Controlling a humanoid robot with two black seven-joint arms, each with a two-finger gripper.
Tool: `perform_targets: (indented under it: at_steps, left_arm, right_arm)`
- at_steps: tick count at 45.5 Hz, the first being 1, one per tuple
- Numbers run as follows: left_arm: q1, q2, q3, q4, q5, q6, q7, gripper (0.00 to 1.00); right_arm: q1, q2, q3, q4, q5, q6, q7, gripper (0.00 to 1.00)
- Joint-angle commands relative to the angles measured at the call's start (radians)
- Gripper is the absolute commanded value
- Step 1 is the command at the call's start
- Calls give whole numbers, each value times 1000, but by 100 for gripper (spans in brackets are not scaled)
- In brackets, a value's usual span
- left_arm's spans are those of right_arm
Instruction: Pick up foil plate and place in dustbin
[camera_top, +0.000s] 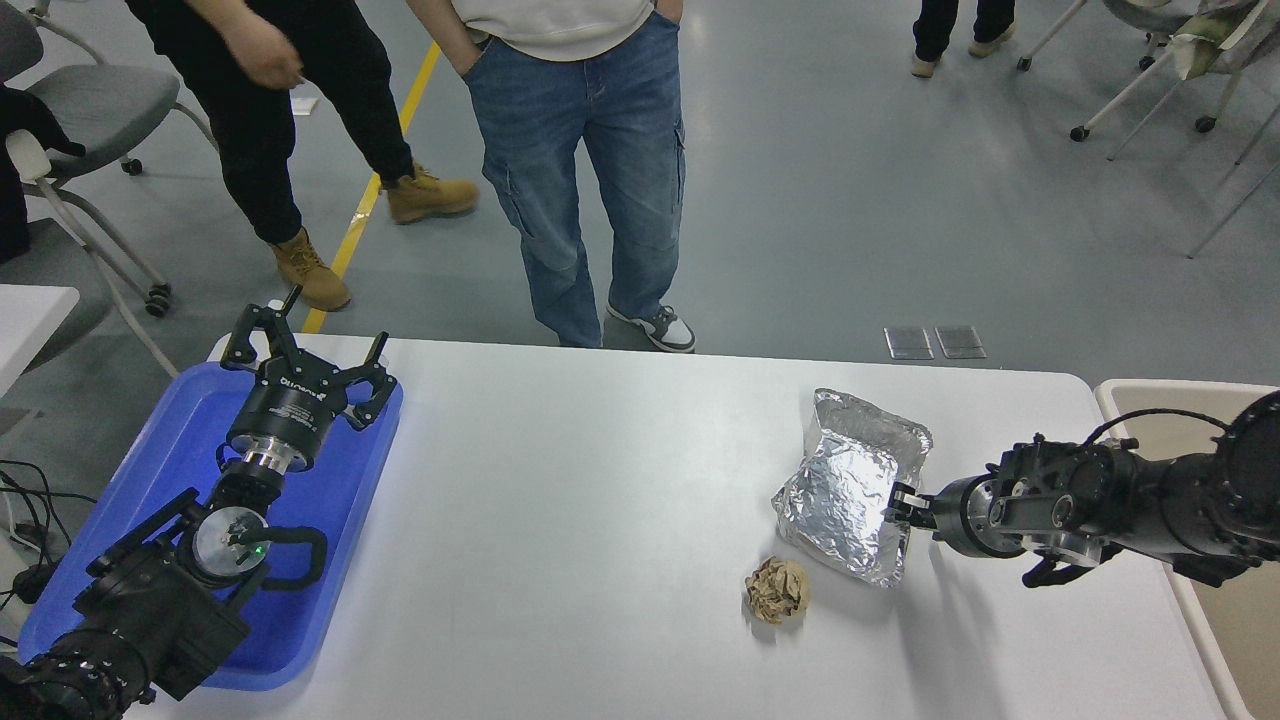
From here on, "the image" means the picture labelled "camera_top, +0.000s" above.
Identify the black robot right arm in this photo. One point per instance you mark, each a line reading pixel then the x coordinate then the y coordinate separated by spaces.
pixel 1150 500

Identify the white frame wheeled chair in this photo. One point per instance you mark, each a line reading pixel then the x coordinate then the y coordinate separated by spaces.
pixel 1215 45
pixel 95 260

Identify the person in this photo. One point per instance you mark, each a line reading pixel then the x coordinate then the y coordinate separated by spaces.
pixel 940 25
pixel 260 150
pixel 580 150

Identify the person's right forearm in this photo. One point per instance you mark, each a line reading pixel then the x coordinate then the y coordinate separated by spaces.
pixel 440 35

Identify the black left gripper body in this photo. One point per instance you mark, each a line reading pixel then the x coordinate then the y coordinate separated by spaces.
pixel 290 410

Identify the crumpled tan paper ball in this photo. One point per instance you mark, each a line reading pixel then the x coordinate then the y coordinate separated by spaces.
pixel 778 590

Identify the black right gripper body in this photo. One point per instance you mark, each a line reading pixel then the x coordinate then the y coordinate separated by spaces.
pixel 960 520

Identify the white paper scrap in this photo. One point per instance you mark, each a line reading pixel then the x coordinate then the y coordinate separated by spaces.
pixel 306 103

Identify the large pale bin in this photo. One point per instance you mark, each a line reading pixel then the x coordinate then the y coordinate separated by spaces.
pixel 1150 400

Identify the metal floor plate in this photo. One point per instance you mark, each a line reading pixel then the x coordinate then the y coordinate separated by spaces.
pixel 960 342
pixel 908 343

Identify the person's hand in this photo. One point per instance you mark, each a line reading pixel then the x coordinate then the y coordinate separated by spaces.
pixel 262 52

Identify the person's left forearm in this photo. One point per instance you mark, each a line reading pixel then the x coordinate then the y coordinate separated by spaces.
pixel 670 8

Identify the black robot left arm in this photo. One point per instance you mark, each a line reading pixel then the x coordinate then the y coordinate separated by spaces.
pixel 150 610

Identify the small white side table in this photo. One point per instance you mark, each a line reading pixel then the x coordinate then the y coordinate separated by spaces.
pixel 25 325

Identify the black fabric bundle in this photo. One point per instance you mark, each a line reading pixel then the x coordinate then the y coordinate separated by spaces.
pixel 15 150

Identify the blue plastic tray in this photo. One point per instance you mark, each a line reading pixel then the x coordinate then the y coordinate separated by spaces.
pixel 330 500

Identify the silver foil plate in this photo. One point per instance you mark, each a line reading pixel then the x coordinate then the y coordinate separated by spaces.
pixel 845 490

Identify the grey wheeled chair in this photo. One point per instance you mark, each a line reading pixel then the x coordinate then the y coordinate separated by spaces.
pixel 1150 12
pixel 100 105

